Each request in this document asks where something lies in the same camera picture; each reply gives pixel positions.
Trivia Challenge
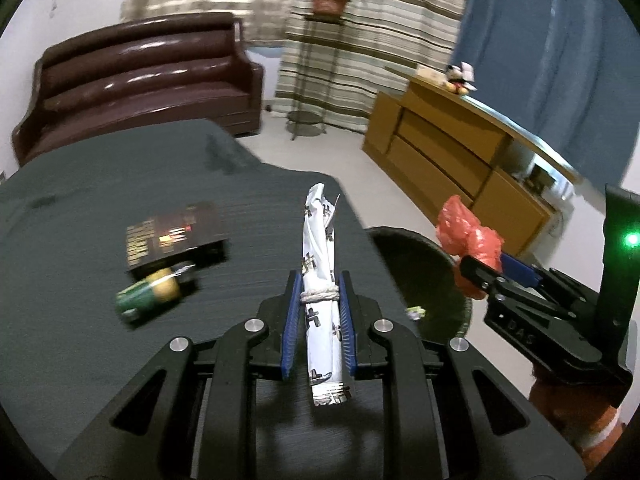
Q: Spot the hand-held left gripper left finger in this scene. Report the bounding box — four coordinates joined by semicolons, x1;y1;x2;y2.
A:
55;270;303;480

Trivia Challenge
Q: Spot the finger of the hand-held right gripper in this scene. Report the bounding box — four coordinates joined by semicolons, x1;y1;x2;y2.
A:
500;252;597;307
460;255;572;324

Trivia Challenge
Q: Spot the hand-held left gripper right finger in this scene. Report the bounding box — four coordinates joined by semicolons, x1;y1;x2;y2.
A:
337;270;586;480

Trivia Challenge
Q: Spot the large red plastic bag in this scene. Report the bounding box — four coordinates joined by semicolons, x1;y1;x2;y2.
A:
435;195;503;301

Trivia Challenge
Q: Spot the black waste bin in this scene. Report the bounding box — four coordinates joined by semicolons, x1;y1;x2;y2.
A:
364;226;473;348

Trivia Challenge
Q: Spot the white paper roll with string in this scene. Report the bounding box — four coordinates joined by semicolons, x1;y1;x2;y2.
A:
300;183;353;406

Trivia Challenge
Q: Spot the person's right forearm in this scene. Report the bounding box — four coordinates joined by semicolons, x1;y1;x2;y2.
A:
530;362;626;458

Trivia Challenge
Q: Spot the wooden cabinet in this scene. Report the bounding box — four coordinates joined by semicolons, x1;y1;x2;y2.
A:
361;67;583;258

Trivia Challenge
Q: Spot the green yellow can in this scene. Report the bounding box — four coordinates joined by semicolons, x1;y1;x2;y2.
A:
116;266;196;323

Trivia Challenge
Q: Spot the dark box with gold print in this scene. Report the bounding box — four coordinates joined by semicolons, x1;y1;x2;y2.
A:
125;201;232;273

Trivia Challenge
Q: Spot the mouse plush toy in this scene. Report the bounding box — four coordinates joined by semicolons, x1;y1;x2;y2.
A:
446;61;476;96

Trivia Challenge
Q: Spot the black metal plant stand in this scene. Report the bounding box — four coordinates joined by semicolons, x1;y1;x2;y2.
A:
286;12;346;141

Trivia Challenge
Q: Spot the blue curtain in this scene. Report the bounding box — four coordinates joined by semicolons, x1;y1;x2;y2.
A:
450;0;640;196

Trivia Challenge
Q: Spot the beige striped curtain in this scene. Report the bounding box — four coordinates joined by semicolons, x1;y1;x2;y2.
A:
275;0;473;133

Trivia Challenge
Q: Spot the brown leather sofa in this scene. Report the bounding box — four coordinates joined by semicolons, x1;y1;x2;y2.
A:
11;11;265;166

